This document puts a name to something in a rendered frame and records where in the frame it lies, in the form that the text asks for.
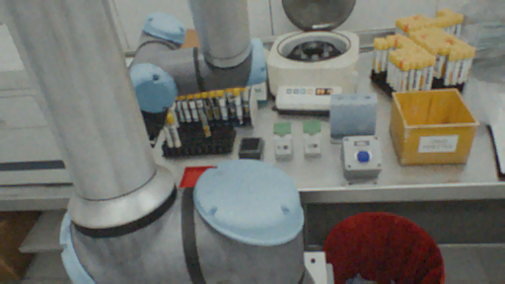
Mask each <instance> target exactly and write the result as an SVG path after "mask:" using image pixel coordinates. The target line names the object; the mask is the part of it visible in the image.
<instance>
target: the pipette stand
mask: <svg viewBox="0 0 505 284"><path fill-rule="evenodd" d="M377 108H378V100H377V95H376V93H372V94H355V99H352V94H337V95H330V143H342V140H343V138H344V137H348V136H375V134H376V117H377Z"/></svg>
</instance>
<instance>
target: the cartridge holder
mask: <svg viewBox="0 0 505 284"><path fill-rule="evenodd" d="M264 148H265V140H262V139H261V137H241V143H240V146H239V150H238V157H239V158H238V160H254V161H262V159H263V154H264Z"/></svg>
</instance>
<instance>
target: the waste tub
mask: <svg viewBox="0 0 505 284"><path fill-rule="evenodd" d="M478 126H480V123H478V121H477V119H476V118H475V116H473V113H472V112H471V111H470V109H469V107H468V106H467V103H465V101H464V99H463V97H462V96H461V95H460V92H458V90H457V89H445V90H432V91H419V92H393V104H392V111H391V117H390V133H391V136H392V138H393V143H394V145H395V147H396V150H397V156H398V159H399V163H400V165H401V166H409V165H437V164H466V163H467V162H468V159H469V154H470V149H471V147H472V144H473V139H474V136H475V133H476V130H477V127H478Z"/></svg>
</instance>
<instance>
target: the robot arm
mask: <svg viewBox="0 0 505 284"><path fill-rule="evenodd" d="M186 2H187V5H188V10H189V12H190V15H191V17H192V22H193V25H194V27H195V32H196V35H197V37H198V39H199V45H200V46H196V47H192V48H186V49H181V47H182V45H183V44H184V39H185V33H186V28H185V25H184V24H183V22H182V21H181V20H179V19H177V18H175V16H172V15H168V14H166V13H163V12H152V13H150V14H149V15H147V16H146V18H145V20H144V26H143V27H142V28H141V34H140V40H139V42H138V46H137V51H136V54H135V58H134V60H133V66H132V68H131V69H130V70H129V69H128V67H127V64H126V59H125V56H124V53H123V48H122V45H121V42H120V39H119V34H118V32H117V28H116V24H115V21H114V18H113V15H112V10H111V8H110V4H109V0H0V12H1V13H2V16H3V20H4V21H5V23H6V25H7V28H8V30H9V32H10V36H11V37H12V40H13V41H14V45H15V46H16V47H17V51H18V54H19V55H20V59H21V61H22V62H23V64H24V68H25V70H26V71H27V75H28V77H29V79H30V82H31V85H32V86H33V88H34V92H35V94H36V98H37V100H38V102H39V104H40V108H41V109H42V112H43V115H44V117H45V119H46V120H47V124H48V126H49V128H50V131H51V133H52V135H53V136H54V140H55V143H56V144H57V148H58V150H59V151H60V155H61V157H62V159H63V161H64V165H65V166H66V168H67V172H68V174H69V175H70V177H71V180H72V182H73V184H74V188H75V189H76V190H75V192H74V194H73V195H72V196H71V199H70V200H69V202H68V206H67V213H66V214H65V216H64V220H63V222H62V224H61V234H60V243H61V245H62V246H63V247H64V252H63V253H62V254H61V257H62V260H63V263H64V268H65V269H66V271H67V273H68V276H69V278H71V281H72V282H73V283H74V284H214V283H216V284H317V283H316V282H315V280H314V278H313V276H312V275H311V274H310V271H309V270H308V268H307V266H306V265H305V255H304V244H303V225H304V212H303V209H302V207H301V206H300V195H299V192H298V189H297V186H296V185H295V183H294V181H293V180H292V179H291V178H290V177H289V176H288V175H286V173H284V172H282V171H281V170H279V169H277V168H274V167H273V166H272V165H270V164H268V163H266V162H262V161H254V160H234V161H226V162H223V163H220V164H218V165H216V166H215V169H212V168H209V169H208V170H206V172H204V173H203V174H202V175H201V176H200V177H199V179H198V181H197V182H196V184H195V185H193V186H187V187H182V188H177V186H176V183H175V178H174V175H173V174H172V172H171V171H170V170H169V169H168V168H166V167H164V166H162V165H158V164H157V163H155V160H154V154H153V152H152V149H151V148H153V149H154V148H155V146H156V143H157V139H158V136H160V133H161V129H162V130H163V129H164V127H165V122H166V120H167V118H168V110H169V108H170V107H171V106H172V104H173V103H174V101H175V99H176V97H181V96H187V95H199V94H202V93H206V92H212V91H223V90H228V89H234V88H247V87H249V86H253V85H257V84H262V83H263V82H264V81H265V79H266V69H265V55H264V50H263V46H262V42H261V40H260V39H257V38H256V39H252V38H251V30H250V22H249V14H248V0H186ZM149 135H150V136H149ZM148 136H149V137H148ZM155 139H156V140H155ZM154 140H155V142H154ZM150 141H153V142H154V143H150Z"/></svg>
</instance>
